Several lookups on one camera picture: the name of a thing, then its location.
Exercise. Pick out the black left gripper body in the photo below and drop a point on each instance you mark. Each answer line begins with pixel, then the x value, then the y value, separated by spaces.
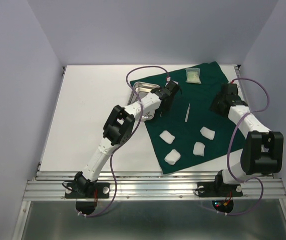
pixel 167 108

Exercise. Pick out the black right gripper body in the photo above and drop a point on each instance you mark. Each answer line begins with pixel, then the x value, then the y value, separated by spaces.
pixel 216 105

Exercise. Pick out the stainless steel instrument tray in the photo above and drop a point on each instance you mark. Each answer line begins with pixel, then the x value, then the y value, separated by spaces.
pixel 142 89

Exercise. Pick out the steel scalpel handle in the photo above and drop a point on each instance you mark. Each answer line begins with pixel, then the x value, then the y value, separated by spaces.
pixel 187 114

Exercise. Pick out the clear bag of cotton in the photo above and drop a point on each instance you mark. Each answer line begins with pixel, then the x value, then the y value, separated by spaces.
pixel 193 75

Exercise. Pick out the white gauze pad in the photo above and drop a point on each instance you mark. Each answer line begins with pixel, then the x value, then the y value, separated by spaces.
pixel 172 157
pixel 198 149
pixel 167 137
pixel 207 133

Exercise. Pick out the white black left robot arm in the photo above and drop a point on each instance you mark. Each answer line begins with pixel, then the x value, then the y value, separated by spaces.
pixel 118 129

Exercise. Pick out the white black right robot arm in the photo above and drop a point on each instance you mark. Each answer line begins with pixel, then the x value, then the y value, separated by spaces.
pixel 263 149

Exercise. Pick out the dark green surgical drape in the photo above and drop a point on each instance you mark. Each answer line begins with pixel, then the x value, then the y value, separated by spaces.
pixel 147 150

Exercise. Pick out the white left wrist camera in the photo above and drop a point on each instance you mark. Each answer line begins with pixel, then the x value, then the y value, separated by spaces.
pixel 168 79

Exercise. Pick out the right side aluminium rail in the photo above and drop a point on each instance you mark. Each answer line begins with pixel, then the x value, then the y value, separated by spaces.
pixel 255 96

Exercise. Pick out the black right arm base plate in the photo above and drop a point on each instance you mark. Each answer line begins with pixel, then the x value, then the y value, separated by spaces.
pixel 208 189

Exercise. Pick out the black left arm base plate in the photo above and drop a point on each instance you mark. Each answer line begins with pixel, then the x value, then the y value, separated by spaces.
pixel 97 191

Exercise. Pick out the aluminium extrusion rail frame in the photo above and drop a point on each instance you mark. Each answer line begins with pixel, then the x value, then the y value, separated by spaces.
pixel 145 204

